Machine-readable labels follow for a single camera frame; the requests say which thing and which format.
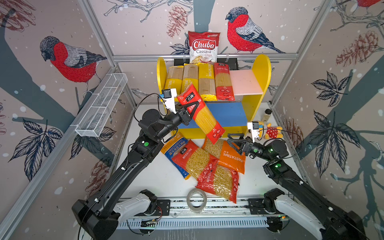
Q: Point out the red spaghetti bag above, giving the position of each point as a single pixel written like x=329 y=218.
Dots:
x=204 y=117
x=224 y=88

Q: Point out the red Chuba cassava chips bag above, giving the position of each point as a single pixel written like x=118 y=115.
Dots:
x=203 y=47

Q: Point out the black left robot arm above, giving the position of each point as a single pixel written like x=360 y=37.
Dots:
x=96 y=215

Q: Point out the red macaroni bag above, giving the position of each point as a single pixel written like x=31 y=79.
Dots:
x=219 y=181
x=196 y=161

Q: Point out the clear tape roll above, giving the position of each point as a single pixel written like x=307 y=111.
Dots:
x=196 y=200

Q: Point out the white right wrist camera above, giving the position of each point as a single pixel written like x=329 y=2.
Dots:
x=256 y=130

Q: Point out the yellow shelf pink blue boards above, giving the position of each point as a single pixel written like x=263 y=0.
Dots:
x=252 y=86

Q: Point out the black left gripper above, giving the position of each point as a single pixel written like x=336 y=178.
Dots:
x=183 y=114

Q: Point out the small spice jar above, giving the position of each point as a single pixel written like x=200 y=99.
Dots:
x=267 y=115

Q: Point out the yellow Pastatime spaghetti bag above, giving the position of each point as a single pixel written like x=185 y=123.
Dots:
x=190 y=76
x=174 y=78

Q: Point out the yellow plush toy red dress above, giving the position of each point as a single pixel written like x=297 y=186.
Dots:
x=268 y=132

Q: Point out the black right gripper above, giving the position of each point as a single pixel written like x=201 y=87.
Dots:
x=247 y=148

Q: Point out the orange Pastatime pasta bag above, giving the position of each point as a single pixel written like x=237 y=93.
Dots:
x=227 y=156

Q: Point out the white wire mesh basket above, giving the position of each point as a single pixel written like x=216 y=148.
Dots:
x=98 y=113

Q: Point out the blue orange pasta bag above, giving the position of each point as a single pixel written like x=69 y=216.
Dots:
x=172 y=147

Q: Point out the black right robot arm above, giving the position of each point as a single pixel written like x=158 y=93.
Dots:
x=320 y=217

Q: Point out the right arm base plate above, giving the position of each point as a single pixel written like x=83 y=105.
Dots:
x=258 y=206

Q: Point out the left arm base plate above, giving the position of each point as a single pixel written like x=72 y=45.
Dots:
x=161 y=208

